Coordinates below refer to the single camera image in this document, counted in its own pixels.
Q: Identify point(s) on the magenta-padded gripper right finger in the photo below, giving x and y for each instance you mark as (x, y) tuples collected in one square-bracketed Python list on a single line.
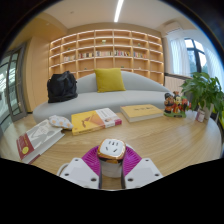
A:
[(141, 171)]

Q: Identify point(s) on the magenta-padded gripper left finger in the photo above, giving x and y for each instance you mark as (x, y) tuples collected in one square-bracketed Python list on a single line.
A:
[(80, 171)]

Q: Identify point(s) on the white charger with orange band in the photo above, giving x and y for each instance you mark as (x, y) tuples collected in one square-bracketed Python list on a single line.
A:
[(111, 150)]

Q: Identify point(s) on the yellow and white book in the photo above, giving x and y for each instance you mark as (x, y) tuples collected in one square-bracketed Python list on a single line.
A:
[(93, 121)]

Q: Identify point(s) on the red and white book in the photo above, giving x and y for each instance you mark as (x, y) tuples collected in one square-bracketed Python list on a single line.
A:
[(38, 140)]

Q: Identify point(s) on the white patterned pouch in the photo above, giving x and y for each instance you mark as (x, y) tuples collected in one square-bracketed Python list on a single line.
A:
[(60, 122)]

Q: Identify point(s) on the flat yellow book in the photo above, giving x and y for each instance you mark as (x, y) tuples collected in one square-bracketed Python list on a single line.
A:
[(141, 111)]

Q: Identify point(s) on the grey curved sofa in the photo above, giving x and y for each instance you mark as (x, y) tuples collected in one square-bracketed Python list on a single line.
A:
[(100, 100)]

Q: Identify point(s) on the colourful figurine group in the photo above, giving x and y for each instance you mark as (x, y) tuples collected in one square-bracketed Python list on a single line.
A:
[(176, 105)]

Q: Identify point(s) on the small red and white cup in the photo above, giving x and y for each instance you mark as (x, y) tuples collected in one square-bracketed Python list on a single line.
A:
[(200, 116)]

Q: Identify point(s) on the black bag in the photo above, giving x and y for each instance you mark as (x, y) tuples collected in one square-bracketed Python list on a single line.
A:
[(62, 87)]

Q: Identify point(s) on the yellow cushion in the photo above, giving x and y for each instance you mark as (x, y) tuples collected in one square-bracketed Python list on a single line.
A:
[(110, 80)]

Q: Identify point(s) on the green potted plant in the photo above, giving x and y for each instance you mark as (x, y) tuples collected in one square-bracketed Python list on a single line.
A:
[(205, 90)]

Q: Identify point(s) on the wooden bookshelf unit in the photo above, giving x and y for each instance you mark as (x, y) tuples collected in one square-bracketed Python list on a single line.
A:
[(106, 60)]

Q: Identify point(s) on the white sheer curtain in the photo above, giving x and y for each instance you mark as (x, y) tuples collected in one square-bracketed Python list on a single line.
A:
[(180, 56), (215, 66)]

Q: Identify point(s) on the dark-framed window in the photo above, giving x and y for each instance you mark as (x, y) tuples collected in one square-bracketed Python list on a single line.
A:
[(196, 56)]

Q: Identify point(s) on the long ceiling light strip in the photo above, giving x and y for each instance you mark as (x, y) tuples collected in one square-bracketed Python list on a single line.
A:
[(118, 10)]

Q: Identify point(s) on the glass door with grey frame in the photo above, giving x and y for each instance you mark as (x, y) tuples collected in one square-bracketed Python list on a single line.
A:
[(13, 86)]

